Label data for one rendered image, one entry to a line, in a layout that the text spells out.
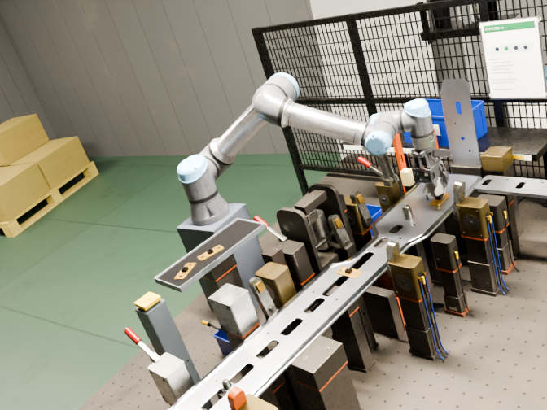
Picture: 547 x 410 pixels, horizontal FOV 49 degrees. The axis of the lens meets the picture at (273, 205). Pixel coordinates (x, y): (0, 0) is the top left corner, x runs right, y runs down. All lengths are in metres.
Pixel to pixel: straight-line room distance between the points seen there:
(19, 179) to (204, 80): 2.15
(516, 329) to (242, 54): 4.16
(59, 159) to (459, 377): 5.72
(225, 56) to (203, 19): 0.39
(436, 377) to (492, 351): 0.19
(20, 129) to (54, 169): 0.67
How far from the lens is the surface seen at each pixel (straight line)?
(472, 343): 2.00
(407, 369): 1.95
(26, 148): 7.34
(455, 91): 2.26
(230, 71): 5.81
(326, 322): 1.71
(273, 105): 1.94
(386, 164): 2.21
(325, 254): 2.07
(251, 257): 2.34
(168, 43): 6.24
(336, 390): 1.62
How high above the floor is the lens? 2.02
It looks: 25 degrees down
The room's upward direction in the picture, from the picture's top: 19 degrees counter-clockwise
